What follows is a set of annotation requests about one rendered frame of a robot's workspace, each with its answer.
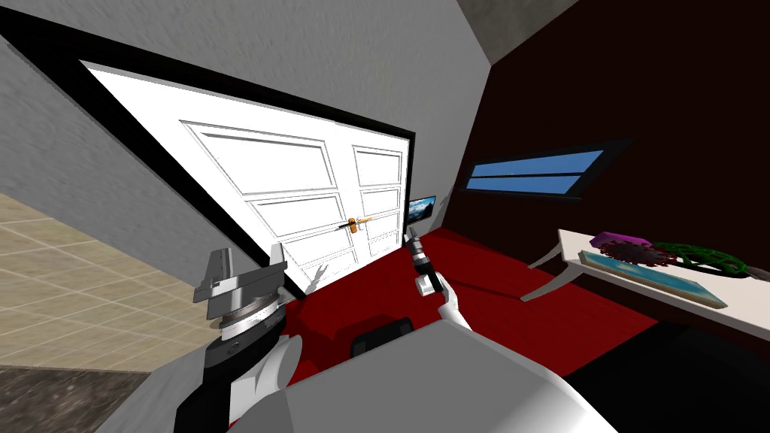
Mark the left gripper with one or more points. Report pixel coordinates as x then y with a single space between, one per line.
246 288

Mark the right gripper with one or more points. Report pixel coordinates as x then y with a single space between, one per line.
419 255

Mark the blue window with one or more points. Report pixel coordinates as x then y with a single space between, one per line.
529 173

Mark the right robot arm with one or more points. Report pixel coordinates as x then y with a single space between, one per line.
448 304

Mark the white table with ornaments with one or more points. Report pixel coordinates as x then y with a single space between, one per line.
619 273

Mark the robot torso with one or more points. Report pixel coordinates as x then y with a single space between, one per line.
421 385

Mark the white panelled door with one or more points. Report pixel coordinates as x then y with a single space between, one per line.
283 168

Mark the small sky picture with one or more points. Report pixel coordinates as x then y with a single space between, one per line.
421 208

